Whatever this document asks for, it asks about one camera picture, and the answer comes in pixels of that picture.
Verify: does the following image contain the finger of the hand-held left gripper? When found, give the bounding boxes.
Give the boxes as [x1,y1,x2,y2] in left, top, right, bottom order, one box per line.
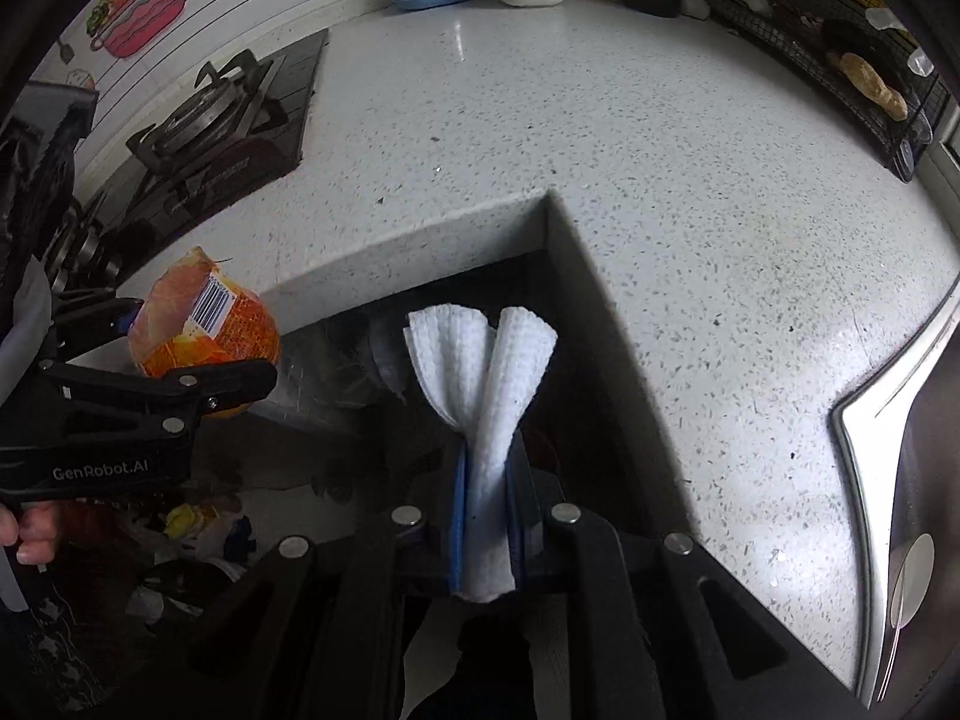
[37,358,278,437]
[49,296,145,361]

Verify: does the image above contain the white bowl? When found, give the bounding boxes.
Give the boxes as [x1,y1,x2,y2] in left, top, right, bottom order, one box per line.
[889,532,937,627]

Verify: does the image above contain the black wire rack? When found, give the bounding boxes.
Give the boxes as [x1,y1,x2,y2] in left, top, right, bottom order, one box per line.
[697,0,960,182]

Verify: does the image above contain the person's left hand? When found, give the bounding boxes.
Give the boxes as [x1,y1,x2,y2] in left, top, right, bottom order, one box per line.
[0,501,66,567]

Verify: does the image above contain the black glass gas stove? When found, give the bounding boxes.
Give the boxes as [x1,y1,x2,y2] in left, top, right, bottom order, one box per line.
[45,28,331,293]

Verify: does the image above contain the white textured cloth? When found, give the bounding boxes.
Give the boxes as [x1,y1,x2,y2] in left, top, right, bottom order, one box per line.
[401,302,560,605]

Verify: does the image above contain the stainless steel sink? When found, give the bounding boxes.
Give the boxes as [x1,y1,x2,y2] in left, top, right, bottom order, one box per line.
[829,300,960,713]

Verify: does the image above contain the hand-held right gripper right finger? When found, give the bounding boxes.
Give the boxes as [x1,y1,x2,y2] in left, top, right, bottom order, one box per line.
[504,452,872,720]

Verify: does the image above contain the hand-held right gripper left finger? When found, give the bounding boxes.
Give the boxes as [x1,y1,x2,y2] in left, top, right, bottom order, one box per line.
[187,448,472,720]

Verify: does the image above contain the brown ginger root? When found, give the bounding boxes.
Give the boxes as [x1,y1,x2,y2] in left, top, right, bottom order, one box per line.
[838,51,910,122]

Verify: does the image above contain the cartoon kitchen wall sticker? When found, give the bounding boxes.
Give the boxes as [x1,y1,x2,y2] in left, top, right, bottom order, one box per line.
[56,0,410,91]

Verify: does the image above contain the orange jelly cup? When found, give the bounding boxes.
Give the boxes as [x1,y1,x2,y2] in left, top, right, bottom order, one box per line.
[126,246,282,421]

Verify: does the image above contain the metal spoon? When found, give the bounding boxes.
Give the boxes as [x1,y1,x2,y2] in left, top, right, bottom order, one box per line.
[874,607,908,706]

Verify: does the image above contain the clear plastic trash bag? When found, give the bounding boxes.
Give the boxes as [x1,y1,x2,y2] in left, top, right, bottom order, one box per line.
[277,311,421,428]

